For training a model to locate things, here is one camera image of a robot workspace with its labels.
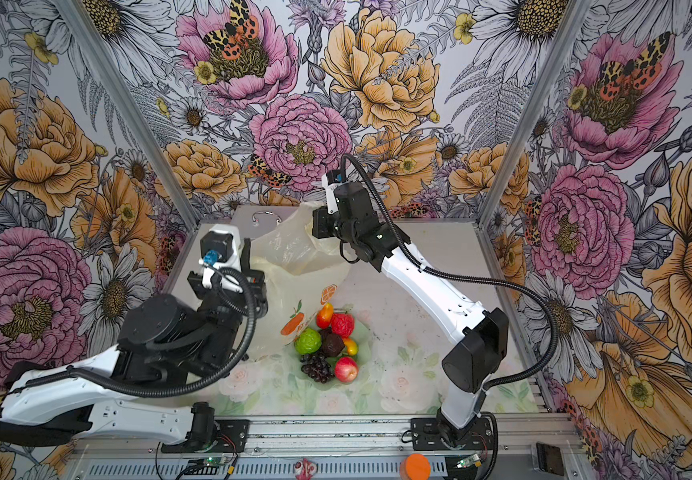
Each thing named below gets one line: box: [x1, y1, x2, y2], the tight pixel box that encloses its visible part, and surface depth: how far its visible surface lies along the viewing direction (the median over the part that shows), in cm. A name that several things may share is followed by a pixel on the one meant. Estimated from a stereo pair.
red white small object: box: [294, 458, 317, 480], surface depth 68 cm
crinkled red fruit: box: [331, 313, 355, 339], surface depth 87 cm
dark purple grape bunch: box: [300, 352, 334, 384], surface depth 80 cm
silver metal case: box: [230, 205, 300, 233], surface depth 102 cm
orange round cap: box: [400, 453, 431, 480], surface depth 62 cm
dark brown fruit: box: [322, 333, 345, 357], surface depth 83 cm
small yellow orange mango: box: [344, 338, 358, 356], surface depth 85 cm
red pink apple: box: [334, 356, 359, 384], surface depth 78 cm
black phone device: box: [536, 442, 565, 476], surface depth 71 cm
